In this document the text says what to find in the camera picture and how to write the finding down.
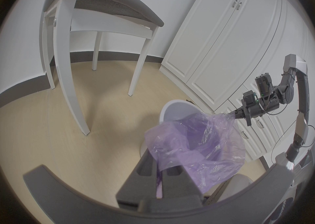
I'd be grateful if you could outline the white wardrobe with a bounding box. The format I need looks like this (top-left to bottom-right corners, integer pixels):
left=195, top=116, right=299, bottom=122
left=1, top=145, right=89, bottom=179
left=159, top=0, right=315, bottom=167

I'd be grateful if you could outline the purple plastic bag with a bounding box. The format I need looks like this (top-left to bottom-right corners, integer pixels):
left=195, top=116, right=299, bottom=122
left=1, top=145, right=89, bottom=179
left=145, top=112, right=246, bottom=199

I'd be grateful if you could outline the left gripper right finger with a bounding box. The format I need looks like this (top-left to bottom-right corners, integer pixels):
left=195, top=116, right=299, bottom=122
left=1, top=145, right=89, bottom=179
left=161, top=165, right=205, bottom=206

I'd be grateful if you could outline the white chair grey seat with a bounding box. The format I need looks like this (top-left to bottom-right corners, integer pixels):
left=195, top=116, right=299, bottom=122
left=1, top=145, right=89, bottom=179
left=41, top=0, right=165, bottom=137

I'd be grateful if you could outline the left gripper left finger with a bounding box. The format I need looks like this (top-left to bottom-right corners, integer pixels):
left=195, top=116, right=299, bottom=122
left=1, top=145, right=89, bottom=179
left=116, top=149, right=159, bottom=209

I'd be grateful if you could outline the white trash bin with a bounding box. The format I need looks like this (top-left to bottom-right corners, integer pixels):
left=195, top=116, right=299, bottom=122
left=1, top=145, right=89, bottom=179
left=139, top=99, right=205, bottom=158

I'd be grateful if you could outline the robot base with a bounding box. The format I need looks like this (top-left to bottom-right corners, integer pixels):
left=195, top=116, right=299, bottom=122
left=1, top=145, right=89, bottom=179
left=206, top=173, right=299, bottom=220

